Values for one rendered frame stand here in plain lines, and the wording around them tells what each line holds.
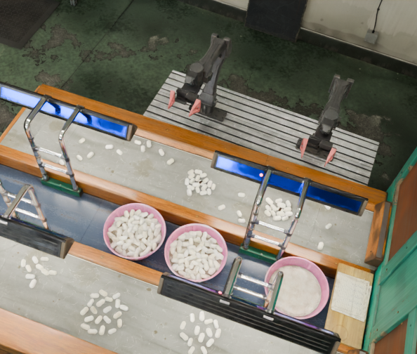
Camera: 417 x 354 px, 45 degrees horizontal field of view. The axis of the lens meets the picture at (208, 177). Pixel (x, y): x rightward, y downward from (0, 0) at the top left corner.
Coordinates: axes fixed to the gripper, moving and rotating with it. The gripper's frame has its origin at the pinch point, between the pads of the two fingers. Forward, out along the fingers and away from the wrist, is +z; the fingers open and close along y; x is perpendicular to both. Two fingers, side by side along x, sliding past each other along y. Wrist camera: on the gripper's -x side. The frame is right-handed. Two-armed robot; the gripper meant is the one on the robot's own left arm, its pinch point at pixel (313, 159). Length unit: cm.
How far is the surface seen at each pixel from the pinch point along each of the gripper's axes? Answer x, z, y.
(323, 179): 31.0, -15.1, 8.0
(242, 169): -0.9, 17.3, -24.7
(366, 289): 29, 31, 39
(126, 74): 109, -99, -147
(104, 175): 33, 25, -86
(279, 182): -0.3, 16.7, -9.5
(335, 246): 33.1, 15.2, 22.8
